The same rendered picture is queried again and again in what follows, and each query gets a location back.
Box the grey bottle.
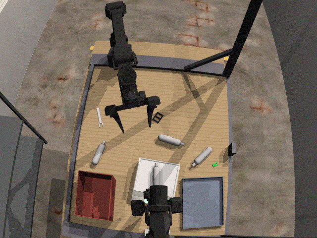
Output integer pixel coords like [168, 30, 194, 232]
[158, 134, 184, 146]
[92, 141, 105, 165]

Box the grey co2 cylinder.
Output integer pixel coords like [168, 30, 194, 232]
[153, 163, 160, 185]

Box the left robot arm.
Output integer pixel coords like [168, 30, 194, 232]
[143, 185, 172, 238]

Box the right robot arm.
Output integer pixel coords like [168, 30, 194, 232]
[105, 1, 146, 109]

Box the red open box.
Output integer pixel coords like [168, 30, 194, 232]
[74, 170, 116, 221]

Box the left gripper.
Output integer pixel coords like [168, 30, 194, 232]
[131, 197, 183, 216]

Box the dark grey metal post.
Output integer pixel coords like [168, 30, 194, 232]
[174, 0, 317, 238]

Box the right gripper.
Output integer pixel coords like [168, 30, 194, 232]
[105, 84, 160, 133]

